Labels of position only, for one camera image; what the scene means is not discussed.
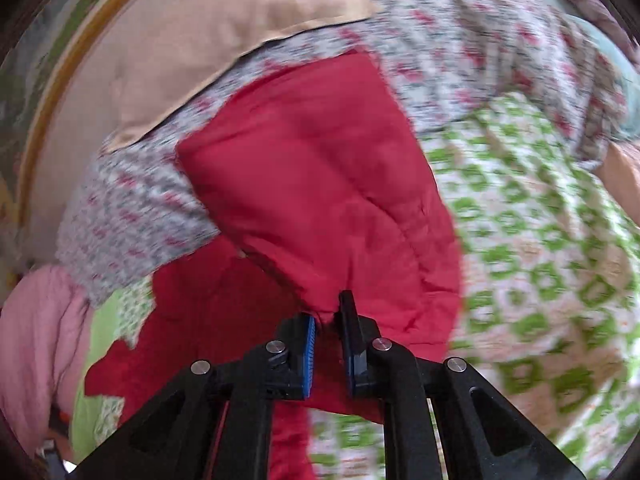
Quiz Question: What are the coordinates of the red padded jacket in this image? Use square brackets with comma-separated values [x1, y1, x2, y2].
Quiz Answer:
[83, 49, 462, 480]

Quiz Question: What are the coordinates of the green white patterned quilt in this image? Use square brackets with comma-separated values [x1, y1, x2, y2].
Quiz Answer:
[69, 90, 640, 480]

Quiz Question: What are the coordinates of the pink blanket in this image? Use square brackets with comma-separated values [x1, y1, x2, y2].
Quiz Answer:
[1, 266, 92, 455]

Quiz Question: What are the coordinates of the gold framed picture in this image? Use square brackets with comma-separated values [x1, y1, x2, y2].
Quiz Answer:
[0, 0, 174, 226]

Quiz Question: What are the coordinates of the floral white pink bedsheet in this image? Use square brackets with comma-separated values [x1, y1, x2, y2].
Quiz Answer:
[56, 0, 627, 304]

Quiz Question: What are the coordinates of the beige pillow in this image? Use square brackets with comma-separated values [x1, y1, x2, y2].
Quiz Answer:
[104, 0, 376, 153]

